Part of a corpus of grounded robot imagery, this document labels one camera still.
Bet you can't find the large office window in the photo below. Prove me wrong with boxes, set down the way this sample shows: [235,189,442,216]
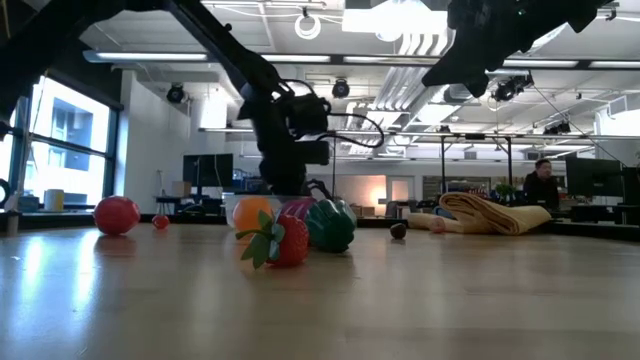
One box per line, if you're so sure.
[0,74,121,207]

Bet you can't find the person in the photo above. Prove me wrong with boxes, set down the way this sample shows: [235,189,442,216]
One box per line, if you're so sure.
[522,158,561,211]

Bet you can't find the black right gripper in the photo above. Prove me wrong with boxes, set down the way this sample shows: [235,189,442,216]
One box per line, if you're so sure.
[422,0,532,99]

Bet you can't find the purple white toy onion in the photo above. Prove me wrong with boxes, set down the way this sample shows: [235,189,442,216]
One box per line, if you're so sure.
[279,196,317,224]

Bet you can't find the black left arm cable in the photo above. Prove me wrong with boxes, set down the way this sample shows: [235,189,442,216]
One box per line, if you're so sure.
[316,111,386,151]

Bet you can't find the green toy bell pepper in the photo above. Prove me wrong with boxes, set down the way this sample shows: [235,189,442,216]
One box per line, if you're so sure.
[304,198,358,254]

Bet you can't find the large red toy tomato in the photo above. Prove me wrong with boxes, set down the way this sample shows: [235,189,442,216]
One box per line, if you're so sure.
[93,195,142,237]

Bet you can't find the white cylinder container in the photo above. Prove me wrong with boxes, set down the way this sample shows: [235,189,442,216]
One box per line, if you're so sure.
[43,188,65,213]

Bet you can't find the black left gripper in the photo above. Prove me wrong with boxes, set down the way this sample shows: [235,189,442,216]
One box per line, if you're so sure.
[237,79,334,201]

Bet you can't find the orange toy fruit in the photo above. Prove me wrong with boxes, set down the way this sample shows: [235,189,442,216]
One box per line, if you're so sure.
[232,195,275,237]

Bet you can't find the long ceiling light fixture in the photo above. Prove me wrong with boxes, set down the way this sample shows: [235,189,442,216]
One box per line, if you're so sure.
[82,48,211,64]

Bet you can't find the red toy strawberry green leaves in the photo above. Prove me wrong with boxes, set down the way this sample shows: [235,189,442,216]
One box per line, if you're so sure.
[234,209,311,271]

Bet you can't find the folded yellow towel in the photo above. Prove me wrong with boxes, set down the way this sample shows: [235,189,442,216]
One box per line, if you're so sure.
[407,191,553,236]

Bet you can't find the white cable coil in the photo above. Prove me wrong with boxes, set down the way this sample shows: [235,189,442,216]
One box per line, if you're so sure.
[293,11,323,41]

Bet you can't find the black computer monitor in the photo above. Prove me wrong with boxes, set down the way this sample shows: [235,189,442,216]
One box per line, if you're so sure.
[565,156,624,199]
[182,152,235,189]

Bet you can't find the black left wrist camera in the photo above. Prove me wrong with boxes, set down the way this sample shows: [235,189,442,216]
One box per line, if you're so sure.
[288,93,332,137]

